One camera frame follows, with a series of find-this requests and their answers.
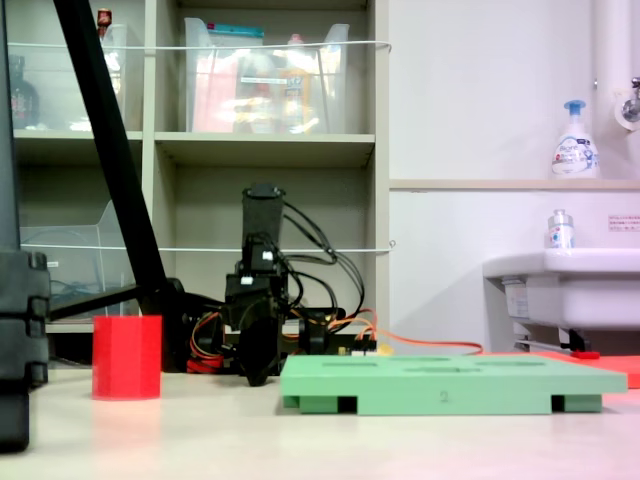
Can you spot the black tripod leg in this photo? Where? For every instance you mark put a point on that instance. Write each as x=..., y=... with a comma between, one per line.
x=107, y=140
x=20, y=310

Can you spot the small clear sanitizer bottle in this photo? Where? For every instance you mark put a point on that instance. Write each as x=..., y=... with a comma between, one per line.
x=561, y=232

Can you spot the white sink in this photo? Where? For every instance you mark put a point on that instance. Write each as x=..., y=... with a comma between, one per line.
x=575, y=290

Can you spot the beige shelf unit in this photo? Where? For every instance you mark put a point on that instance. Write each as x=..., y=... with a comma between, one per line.
x=265, y=147

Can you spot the orange block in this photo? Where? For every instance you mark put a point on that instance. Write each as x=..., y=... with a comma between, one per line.
x=622, y=370

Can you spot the red octagonal pillar block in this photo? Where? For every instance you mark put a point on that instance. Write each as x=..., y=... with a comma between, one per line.
x=127, y=357

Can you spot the empty clear plastic bin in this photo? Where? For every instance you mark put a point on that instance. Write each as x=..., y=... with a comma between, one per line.
x=75, y=270

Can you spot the green shape hole board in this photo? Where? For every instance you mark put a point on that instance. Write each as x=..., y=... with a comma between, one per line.
x=450, y=387

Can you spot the clear bin with packets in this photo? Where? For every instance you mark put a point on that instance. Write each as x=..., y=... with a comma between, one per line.
x=265, y=90

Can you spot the metal faucet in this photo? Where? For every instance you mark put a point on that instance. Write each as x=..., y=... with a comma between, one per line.
x=631, y=107

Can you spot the clear bin with bottles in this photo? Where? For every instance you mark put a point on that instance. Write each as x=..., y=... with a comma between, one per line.
x=60, y=95

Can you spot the white blue soap pump bottle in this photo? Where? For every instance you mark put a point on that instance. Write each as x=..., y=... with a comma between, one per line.
x=575, y=150

